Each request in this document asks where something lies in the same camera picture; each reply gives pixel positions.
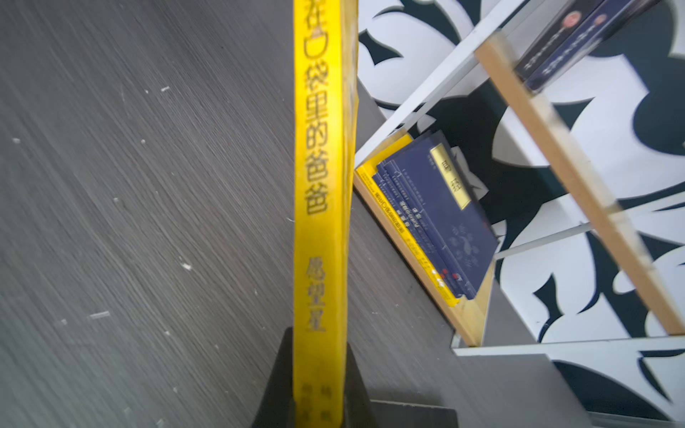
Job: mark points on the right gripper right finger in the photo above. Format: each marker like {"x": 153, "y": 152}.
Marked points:
{"x": 358, "y": 410}

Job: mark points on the purple Guiguzi portrait book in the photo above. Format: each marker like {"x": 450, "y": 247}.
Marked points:
{"x": 601, "y": 24}

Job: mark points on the navy book with figures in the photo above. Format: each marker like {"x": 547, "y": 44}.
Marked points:
{"x": 412, "y": 241}
{"x": 429, "y": 247}

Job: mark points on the white wooden bookshelf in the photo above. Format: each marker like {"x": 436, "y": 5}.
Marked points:
{"x": 584, "y": 180}

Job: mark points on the yellow cartoon cover book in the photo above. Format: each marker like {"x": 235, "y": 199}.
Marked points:
{"x": 325, "y": 109}

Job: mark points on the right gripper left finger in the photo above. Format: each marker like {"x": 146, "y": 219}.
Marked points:
{"x": 277, "y": 408}

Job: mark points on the black book leaning on shelf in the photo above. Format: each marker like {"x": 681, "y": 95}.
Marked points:
{"x": 572, "y": 14}

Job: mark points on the navy Yijing book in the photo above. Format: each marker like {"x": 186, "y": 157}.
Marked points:
{"x": 446, "y": 207}

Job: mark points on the yellow book in shelf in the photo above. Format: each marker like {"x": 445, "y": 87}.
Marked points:
{"x": 383, "y": 212}

